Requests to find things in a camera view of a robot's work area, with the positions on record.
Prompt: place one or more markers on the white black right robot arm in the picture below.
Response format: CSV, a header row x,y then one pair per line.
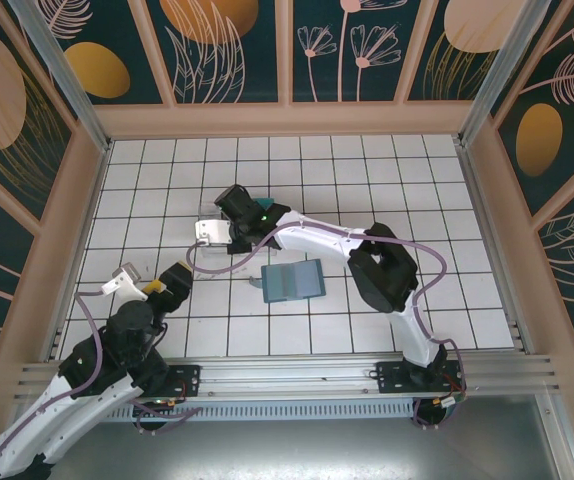
x,y
317,235

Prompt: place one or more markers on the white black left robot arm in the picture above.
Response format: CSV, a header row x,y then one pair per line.
x,y
42,425

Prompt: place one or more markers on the grey metal sheet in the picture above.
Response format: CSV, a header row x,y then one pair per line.
x,y
317,450

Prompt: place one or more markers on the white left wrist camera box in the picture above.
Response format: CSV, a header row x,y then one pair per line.
x,y
122,285

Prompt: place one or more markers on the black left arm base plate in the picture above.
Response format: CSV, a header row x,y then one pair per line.
x,y
187,377

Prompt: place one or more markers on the aluminium table edge rail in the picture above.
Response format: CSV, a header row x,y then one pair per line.
x,y
87,220
485,220

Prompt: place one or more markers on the wall panel orange circle leaves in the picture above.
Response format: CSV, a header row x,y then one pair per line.
x,y
217,75

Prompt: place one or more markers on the aluminium front mounting rail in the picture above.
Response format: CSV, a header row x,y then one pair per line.
x,y
287,380

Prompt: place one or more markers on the wall panel pink flowers print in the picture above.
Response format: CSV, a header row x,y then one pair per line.
x,y
347,75

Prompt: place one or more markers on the wall panel small yellow oval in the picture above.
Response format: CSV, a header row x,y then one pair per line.
x,y
117,75

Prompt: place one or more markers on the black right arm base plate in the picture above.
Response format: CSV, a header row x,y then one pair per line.
x,y
392,377

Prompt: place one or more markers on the aluminium corner post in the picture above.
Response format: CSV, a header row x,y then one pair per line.
x,y
64,75
495,75

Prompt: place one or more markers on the wall panel pink circle print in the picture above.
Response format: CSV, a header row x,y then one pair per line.
x,y
447,65

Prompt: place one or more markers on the wall panel oval and fern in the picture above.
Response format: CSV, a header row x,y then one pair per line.
x,y
567,125

